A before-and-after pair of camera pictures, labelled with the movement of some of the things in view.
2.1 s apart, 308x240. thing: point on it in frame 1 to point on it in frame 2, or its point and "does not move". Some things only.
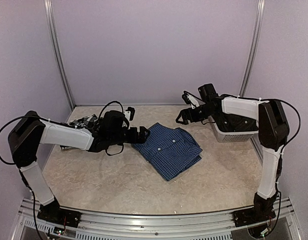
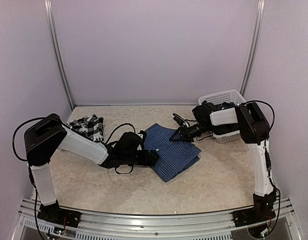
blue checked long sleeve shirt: (169, 150) does not move
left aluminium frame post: (49, 6) does not move
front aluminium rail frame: (105, 226) does not move
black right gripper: (191, 117) to (182, 130)
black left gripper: (142, 139) to (152, 161)
